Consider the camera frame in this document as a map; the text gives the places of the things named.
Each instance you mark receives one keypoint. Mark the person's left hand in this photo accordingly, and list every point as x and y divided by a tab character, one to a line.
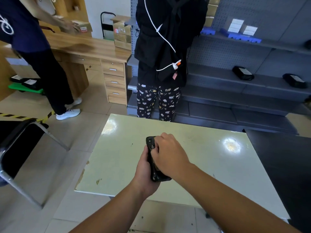
143	177

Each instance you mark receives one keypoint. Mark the person's right hand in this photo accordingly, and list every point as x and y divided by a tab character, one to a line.
171	157

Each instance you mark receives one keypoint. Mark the person's left fingers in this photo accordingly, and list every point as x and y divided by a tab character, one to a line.
146	157

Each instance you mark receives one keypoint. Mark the person's right fingers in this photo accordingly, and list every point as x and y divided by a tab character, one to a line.
160	144

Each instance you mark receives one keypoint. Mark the black smartphone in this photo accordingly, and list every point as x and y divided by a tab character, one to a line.
155	175

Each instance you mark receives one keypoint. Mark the person's left forearm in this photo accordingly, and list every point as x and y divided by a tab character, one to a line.
114	211

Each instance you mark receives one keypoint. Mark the person's right forearm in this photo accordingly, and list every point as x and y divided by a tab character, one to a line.
226	203

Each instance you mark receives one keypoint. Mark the red tag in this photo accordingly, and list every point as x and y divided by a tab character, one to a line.
174	75

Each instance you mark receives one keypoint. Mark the orange and white connector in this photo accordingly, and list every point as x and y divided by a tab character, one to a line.
177	64

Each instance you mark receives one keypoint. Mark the white sneaker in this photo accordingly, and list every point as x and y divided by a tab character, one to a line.
68	114
75	102

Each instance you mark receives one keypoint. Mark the grey pegboard shelf unit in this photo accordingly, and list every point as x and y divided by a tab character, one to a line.
243	94

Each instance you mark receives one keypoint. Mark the wooden desk with drawers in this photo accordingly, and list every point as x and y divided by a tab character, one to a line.
97	58

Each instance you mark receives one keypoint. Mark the black pouch white label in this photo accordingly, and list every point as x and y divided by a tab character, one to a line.
294	80
243	73

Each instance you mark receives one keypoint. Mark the stack of cardboard boxes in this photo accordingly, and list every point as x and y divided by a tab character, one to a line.
122	35

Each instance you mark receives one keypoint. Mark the small blue box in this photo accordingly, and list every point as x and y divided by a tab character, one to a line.
208	31

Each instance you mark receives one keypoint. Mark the black table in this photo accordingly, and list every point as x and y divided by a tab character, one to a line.
284	167

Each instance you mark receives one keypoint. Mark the black hand truck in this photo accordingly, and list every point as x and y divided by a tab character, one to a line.
107	24

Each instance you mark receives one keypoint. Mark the long blue box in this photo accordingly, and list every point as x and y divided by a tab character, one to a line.
239	37

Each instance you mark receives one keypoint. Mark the black package white label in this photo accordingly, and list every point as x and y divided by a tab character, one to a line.
30	82

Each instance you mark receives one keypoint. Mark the small cardboard box red label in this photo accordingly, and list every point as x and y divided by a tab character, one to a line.
85	27

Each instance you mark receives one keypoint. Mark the green platform cart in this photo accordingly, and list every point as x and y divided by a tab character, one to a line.
24	88

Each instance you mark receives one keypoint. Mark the large white box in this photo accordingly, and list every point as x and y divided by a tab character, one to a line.
235	25

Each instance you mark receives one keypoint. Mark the tan boxes on shelf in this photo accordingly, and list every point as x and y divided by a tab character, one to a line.
211	12

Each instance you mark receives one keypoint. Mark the small white box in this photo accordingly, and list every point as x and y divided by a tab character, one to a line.
250	30

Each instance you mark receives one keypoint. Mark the black chair metal frame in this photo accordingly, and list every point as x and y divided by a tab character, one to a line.
17	148

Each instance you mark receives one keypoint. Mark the wooden wall cabinet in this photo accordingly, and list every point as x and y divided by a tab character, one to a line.
73	7

